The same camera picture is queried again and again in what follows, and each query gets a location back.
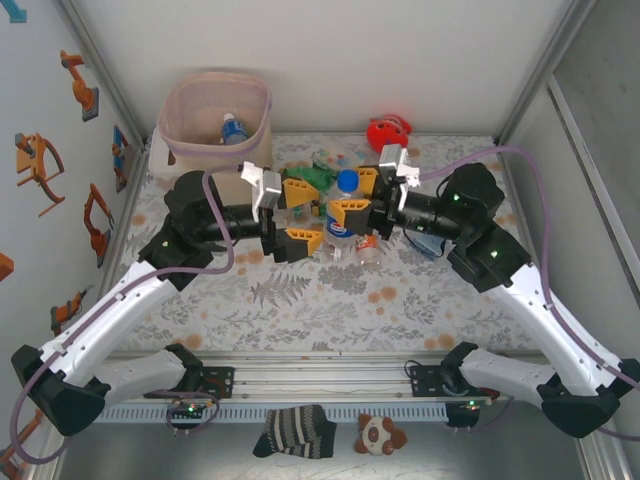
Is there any blue orange wall sticker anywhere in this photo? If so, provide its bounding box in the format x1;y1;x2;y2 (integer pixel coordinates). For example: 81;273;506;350
110;124;132;194

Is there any white plastic box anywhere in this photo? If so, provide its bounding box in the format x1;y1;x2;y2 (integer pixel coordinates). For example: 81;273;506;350
148;127;176;176

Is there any aluminium frame post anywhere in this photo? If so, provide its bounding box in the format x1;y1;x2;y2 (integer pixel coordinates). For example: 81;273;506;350
493;0;600;151
58;0;151;151

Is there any white slotted cable duct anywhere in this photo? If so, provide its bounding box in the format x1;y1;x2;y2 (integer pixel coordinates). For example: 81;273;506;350
102;403;449;423

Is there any orange gripper wall sticker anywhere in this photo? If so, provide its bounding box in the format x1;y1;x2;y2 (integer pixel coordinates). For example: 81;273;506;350
13;132;67;217

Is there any black white striped sock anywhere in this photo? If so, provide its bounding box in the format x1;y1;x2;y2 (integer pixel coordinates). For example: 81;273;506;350
252;403;339;460

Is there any clear bag of colourful caps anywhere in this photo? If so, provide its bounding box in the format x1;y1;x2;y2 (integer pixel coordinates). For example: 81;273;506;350
312;147;381;174

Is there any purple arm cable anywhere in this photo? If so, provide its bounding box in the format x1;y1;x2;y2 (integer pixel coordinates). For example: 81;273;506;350
420;145;640;442
9;164;247;465

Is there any square clear bottle blue label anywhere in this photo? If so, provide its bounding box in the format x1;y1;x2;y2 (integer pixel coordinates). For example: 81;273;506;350
403;233;447;260

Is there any red round plastic toy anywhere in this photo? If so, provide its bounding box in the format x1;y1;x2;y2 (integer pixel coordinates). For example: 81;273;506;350
366;114;414;151

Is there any brown white plush toy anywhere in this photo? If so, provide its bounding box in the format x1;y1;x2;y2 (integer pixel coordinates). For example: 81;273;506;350
355;412;409;458

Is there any beige mesh waste bin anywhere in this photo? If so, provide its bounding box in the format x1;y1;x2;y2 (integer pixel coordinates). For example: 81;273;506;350
157;72;274;191

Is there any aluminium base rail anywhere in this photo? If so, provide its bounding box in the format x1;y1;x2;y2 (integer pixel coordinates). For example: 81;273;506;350
92;349;551;401

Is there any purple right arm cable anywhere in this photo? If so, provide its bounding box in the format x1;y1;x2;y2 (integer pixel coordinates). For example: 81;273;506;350
420;145;640;442

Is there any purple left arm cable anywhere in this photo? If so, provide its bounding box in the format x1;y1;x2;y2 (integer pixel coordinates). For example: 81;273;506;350
9;164;247;465

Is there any blue label white cap bottle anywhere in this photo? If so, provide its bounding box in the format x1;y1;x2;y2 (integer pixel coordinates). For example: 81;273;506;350
219;112;251;147

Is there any orange label plastic bottle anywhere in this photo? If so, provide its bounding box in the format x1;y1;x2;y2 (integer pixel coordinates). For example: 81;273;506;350
355;233;384;269

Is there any green plastic soda bottle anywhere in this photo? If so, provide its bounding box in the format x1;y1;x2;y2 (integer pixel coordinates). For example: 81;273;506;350
282;164;336;189

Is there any small circuit board green LED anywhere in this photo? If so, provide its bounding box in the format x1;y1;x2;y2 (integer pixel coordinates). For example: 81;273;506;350
447;398;496;417
166;398;214;420

